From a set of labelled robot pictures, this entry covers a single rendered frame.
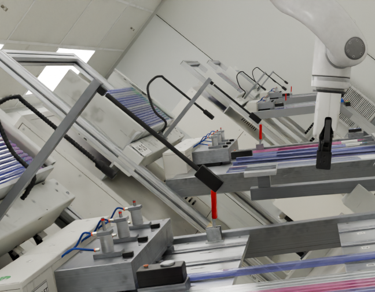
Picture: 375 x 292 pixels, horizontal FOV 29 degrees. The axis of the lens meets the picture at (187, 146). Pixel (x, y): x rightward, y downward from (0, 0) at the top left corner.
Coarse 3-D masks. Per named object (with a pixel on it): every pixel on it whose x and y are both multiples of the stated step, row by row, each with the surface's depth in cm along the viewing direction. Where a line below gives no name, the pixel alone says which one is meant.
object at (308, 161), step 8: (296, 160) 163; (304, 160) 162; (312, 160) 162; (336, 160) 162; (344, 160) 161; (352, 160) 161; (232, 168) 165; (240, 168) 165; (248, 168) 164; (256, 168) 164
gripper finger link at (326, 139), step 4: (328, 120) 158; (328, 124) 157; (328, 128) 157; (324, 132) 158; (328, 132) 157; (324, 136) 157; (328, 136) 157; (324, 140) 156; (328, 140) 156; (324, 144) 158; (328, 144) 158
